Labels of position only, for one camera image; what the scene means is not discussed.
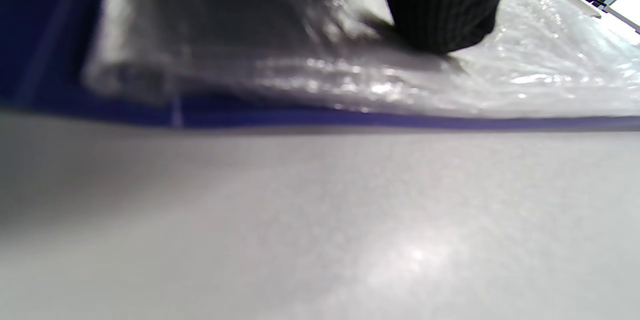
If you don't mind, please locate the person's left hand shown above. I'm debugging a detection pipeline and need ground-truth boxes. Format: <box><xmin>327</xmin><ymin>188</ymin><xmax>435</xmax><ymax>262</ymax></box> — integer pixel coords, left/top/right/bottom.
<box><xmin>383</xmin><ymin>0</ymin><xmax>521</xmax><ymax>55</ymax></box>

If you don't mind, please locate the blue file folder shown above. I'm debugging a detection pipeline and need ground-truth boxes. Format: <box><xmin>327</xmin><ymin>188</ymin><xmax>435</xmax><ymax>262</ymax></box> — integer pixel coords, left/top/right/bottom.
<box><xmin>0</xmin><ymin>0</ymin><xmax>640</xmax><ymax>132</ymax></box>

